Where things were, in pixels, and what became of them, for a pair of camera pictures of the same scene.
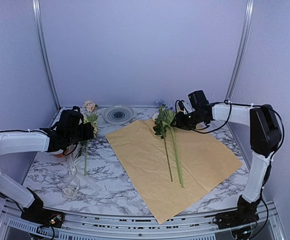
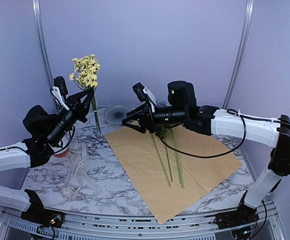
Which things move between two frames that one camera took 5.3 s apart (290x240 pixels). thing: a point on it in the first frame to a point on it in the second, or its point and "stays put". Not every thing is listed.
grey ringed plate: [119, 114] stays put
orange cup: [61, 155] stays put
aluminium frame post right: [237, 66] stays put
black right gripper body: [189, 122] to [177, 114]
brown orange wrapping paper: [142, 153] stays put
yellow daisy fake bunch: [89, 114] to [86, 68]
